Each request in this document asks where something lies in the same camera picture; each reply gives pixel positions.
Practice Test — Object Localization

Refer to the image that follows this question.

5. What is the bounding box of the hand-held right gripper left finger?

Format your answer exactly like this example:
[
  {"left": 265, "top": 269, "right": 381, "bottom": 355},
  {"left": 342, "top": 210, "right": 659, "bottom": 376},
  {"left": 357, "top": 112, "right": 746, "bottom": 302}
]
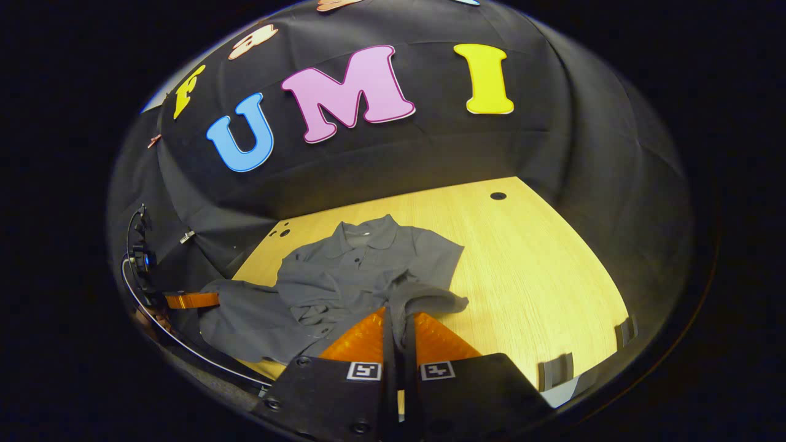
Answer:
[{"left": 255, "top": 307, "right": 397, "bottom": 442}]

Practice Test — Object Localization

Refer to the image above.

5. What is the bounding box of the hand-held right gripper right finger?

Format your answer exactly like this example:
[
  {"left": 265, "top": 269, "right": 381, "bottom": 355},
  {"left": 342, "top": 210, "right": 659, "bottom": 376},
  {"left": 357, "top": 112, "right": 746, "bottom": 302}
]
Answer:
[{"left": 402, "top": 312, "right": 553, "bottom": 442}]

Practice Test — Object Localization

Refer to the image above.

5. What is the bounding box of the dark grey polo shirt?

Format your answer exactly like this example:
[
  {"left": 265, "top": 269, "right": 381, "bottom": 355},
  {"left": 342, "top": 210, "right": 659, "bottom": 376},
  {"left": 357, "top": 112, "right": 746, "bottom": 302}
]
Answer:
[{"left": 198, "top": 214, "right": 470, "bottom": 366}]

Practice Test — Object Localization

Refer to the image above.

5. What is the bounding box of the black backdrop cloth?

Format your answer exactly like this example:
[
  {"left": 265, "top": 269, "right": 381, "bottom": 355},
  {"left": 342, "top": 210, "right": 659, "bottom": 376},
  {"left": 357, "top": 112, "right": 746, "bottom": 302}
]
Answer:
[{"left": 107, "top": 0, "right": 695, "bottom": 344}]

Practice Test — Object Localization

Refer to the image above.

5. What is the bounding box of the thin black cable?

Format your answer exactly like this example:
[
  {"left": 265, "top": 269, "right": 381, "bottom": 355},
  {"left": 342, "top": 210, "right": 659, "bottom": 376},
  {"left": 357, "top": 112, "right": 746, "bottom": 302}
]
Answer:
[{"left": 120, "top": 209, "right": 272, "bottom": 389}]

